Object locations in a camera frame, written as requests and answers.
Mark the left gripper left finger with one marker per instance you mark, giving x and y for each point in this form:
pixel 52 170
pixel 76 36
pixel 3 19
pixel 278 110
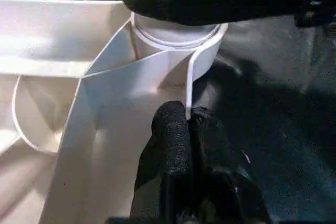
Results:
pixel 168 166

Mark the black work mat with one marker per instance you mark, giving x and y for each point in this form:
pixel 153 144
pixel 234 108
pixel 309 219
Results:
pixel 283 119

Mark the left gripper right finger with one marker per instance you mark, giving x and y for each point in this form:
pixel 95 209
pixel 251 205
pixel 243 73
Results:
pixel 220 182

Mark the white plastic table leg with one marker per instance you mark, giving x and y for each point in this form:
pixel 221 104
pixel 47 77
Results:
pixel 173 34

